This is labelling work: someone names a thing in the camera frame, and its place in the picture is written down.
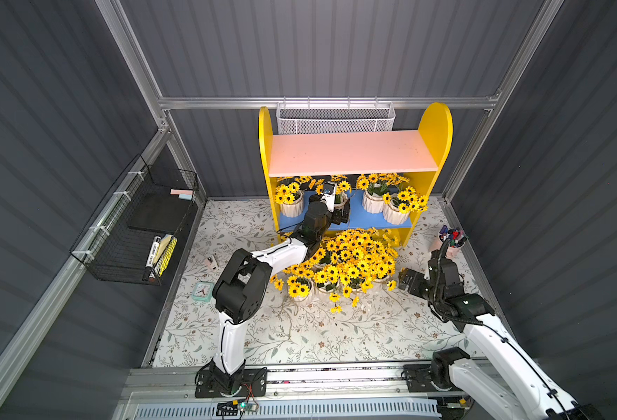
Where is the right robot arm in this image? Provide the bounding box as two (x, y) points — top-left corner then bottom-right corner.
(399, 229), (602, 419)

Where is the green circuit board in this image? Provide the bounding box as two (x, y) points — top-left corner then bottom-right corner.
(215, 400), (259, 419)

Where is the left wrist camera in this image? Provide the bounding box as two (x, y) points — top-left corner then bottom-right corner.
(321, 181), (337, 213)

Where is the yellow wooden shelf unit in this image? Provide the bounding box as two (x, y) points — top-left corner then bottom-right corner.
(259, 103), (454, 231)

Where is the floral patterned table mat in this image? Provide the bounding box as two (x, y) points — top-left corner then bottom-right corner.
(152, 199), (479, 368)

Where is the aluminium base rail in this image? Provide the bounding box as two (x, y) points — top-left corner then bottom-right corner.
(111, 358), (569, 420)

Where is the white mesh desk tray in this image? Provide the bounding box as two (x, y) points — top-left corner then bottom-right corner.
(276, 103), (396, 135)

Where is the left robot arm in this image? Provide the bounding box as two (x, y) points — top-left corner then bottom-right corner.
(195, 201), (334, 398)

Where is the yellow item in basket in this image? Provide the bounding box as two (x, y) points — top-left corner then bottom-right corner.
(151, 234), (178, 279)

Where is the white marker in basket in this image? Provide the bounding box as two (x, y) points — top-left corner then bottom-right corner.
(145, 236), (161, 268)

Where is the small pink white object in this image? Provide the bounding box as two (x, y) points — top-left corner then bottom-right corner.
(203, 255), (218, 271)

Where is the pink sticky notes pad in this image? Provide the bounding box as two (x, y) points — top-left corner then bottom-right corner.
(170, 189), (194, 201)

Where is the pink bucket with pens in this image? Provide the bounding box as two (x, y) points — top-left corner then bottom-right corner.
(431, 225), (468, 259)

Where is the black wire wall basket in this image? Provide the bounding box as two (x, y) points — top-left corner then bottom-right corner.
(70, 157), (200, 285)

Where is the small teal alarm clock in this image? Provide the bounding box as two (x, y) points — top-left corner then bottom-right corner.
(191, 281), (214, 302)

